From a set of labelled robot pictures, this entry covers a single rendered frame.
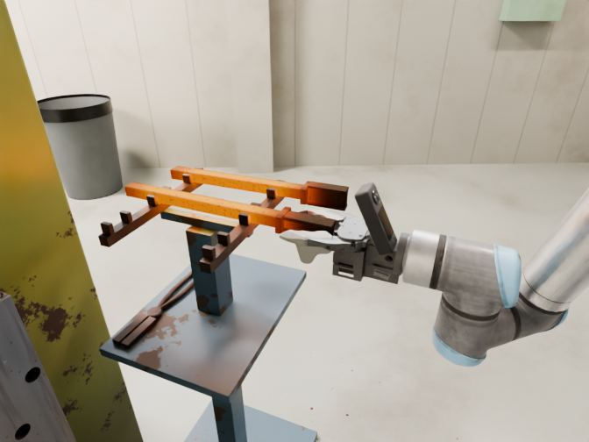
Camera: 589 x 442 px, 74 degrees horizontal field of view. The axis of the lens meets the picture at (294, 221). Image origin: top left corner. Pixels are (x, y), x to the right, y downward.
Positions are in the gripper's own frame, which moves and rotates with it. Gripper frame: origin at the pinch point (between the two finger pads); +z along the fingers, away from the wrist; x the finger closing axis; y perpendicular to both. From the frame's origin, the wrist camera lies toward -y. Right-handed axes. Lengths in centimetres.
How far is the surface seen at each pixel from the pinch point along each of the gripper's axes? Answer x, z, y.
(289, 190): 11.2, 5.8, -0.2
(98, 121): 140, 206, 38
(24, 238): -17, 51, 6
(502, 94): 321, -54, 33
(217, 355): -12.6, 11.1, 26.4
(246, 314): -0.1, 11.5, 26.4
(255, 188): 10.8, 13.6, 0.4
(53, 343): -19, 51, 33
